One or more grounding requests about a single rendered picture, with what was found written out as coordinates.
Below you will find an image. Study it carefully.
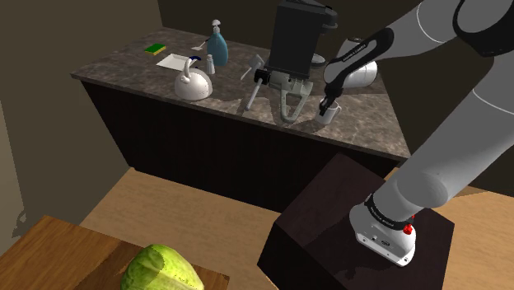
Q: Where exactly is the white rounded appliance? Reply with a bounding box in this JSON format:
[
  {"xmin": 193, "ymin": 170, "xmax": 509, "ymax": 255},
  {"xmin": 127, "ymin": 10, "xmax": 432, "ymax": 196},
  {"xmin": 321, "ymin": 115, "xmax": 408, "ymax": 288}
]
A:
[{"xmin": 335, "ymin": 36, "xmax": 379, "ymax": 91}]

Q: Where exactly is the green lettuce head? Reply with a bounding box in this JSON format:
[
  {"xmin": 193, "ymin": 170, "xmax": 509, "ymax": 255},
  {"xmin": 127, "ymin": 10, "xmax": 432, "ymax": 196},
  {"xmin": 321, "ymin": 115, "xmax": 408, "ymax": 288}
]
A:
[{"xmin": 119, "ymin": 243, "xmax": 206, "ymax": 290}]

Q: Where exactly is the grey meat mallet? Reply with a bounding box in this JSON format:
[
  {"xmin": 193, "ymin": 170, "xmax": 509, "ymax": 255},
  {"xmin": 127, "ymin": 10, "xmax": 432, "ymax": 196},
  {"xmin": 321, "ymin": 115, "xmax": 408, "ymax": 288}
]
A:
[{"xmin": 239, "ymin": 54, "xmax": 266, "ymax": 82}]

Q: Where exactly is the brown wooden table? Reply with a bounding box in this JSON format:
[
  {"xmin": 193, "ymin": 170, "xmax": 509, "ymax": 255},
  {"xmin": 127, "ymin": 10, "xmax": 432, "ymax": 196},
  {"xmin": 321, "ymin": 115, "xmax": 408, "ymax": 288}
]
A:
[{"xmin": 0, "ymin": 214, "xmax": 231, "ymax": 290}]

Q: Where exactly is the white rectangular plate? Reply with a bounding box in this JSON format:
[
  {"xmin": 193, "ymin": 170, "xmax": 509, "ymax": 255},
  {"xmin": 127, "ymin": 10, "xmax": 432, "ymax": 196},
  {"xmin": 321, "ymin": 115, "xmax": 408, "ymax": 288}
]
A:
[{"xmin": 155, "ymin": 53, "xmax": 194, "ymax": 73}]

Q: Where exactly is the white mug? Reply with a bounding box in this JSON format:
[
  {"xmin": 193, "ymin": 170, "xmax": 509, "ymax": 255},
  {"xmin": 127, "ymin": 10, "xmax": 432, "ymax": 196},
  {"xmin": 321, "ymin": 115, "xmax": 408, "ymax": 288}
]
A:
[{"xmin": 314, "ymin": 100, "xmax": 343, "ymax": 126}]

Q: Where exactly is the black-headed grey-handled tool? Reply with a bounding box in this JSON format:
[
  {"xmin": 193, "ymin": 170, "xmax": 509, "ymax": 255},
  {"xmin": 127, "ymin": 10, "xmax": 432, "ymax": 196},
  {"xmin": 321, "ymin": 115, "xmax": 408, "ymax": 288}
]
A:
[{"xmin": 244, "ymin": 68, "xmax": 271, "ymax": 113}]

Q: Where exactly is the green yellow sponge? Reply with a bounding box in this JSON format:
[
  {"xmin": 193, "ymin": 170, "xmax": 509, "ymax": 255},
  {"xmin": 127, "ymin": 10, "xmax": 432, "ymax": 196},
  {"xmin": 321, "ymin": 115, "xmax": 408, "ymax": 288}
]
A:
[{"xmin": 143, "ymin": 42, "xmax": 167, "ymax": 56}]

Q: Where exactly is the white kettle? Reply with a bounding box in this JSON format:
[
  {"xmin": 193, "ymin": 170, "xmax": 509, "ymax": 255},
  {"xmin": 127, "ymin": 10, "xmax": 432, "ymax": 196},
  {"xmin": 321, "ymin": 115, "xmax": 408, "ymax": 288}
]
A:
[{"xmin": 173, "ymin": 55, "xmax": 214, "ymax": 102}]

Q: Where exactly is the dark kitchen counter cabinet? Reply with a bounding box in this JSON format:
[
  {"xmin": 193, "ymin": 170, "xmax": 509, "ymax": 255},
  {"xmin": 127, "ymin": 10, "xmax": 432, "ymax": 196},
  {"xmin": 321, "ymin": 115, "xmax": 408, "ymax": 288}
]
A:
[{"xmin": 71, "ymin": 26, "xmax": 412, "ymax": 214}]

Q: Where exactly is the black coffee machine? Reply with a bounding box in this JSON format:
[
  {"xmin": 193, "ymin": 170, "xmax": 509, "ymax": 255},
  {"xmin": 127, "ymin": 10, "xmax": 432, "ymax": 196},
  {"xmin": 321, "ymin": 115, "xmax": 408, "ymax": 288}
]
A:
[{"xmin": 266, "ymin": 0, "xmax": 339, "ymax": 80}]

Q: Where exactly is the blue soap dispenser bottle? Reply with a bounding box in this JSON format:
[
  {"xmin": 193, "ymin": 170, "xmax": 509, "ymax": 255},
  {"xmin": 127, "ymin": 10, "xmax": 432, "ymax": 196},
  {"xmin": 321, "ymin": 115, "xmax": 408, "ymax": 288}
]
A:
[{"xmin": 206, "ymin": 18, "xmax": 230, "ymax": 68}]

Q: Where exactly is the dark robot stand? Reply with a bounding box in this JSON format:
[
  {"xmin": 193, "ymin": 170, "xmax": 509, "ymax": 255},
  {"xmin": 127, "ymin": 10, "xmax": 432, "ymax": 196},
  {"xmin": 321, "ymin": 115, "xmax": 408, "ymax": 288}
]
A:
[{"xmin": 256, "ymin": 152, "xmax": 456, "ymax": 290}]

